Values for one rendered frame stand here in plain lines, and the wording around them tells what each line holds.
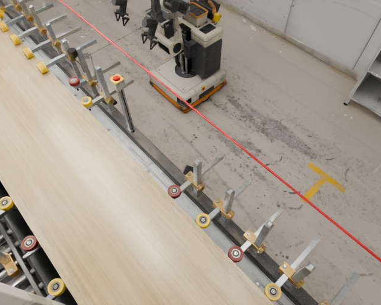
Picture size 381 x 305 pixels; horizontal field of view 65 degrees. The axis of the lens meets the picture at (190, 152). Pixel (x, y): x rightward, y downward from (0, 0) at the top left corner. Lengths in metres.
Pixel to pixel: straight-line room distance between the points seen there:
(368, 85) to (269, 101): 1.10
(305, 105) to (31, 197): 2.84
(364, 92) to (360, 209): 1.36
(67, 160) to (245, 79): 2.39
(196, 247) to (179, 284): 0.21
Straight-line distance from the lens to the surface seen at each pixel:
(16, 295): 1.28
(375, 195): 3.23
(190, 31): 3.06
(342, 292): 1.86
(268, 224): 1.50
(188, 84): 3.23
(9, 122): 2.46
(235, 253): 1.67
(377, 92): 3.88
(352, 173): 3.25
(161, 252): 1.68
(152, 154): 2.19
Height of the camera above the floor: 2.51
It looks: 57 degrees down
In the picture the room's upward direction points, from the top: 2 degrees counter-clockwise
